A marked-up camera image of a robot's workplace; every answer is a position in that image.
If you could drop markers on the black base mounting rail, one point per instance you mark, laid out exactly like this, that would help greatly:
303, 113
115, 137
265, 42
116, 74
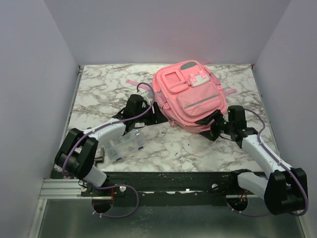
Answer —
128, 189

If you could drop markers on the pink student backpack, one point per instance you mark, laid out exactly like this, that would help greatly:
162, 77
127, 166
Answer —
187, 92

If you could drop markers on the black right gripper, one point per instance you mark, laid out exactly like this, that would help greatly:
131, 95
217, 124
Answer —
213, 134

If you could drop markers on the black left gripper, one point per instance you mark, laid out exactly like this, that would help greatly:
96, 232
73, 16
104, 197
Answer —
157, 117

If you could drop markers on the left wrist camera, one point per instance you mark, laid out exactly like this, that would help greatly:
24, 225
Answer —
147, 95

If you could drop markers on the clear plastic screw organizer box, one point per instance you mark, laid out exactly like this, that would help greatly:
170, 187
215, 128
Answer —
124, 146

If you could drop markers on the black metal clamp bracket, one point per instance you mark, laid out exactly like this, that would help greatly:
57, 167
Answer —
99, 159

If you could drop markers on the aluminium extrusion rail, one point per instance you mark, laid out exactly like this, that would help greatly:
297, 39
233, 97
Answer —
60, 189

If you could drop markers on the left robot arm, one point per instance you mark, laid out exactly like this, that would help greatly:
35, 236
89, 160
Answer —
76, 155

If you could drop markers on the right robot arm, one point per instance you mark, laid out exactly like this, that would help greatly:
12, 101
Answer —
284, 189

